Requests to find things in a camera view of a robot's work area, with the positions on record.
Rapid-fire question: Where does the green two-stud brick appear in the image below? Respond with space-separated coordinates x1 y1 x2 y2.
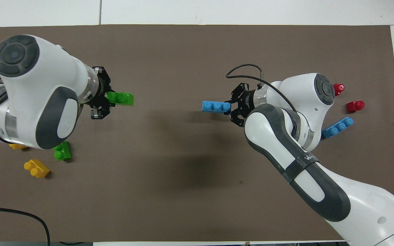
106 92 134 106
53 141 71 161

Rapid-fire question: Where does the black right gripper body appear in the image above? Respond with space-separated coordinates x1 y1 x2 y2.
239 88 259 119

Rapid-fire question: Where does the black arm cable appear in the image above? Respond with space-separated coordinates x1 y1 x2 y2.
226 64 298 113
0 205 51 246

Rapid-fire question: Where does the blue three-stud brick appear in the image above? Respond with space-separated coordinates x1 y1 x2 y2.
321 117 354 139
202 101 232 112

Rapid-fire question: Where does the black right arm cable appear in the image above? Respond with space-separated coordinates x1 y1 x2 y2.
226 64 298 113

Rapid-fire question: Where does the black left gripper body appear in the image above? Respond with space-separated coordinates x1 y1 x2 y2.
92 77 110 107

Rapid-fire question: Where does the brown table mat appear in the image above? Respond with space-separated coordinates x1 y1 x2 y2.
0 25 394 242

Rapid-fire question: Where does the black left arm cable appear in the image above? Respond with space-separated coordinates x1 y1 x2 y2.
0 205 51 246

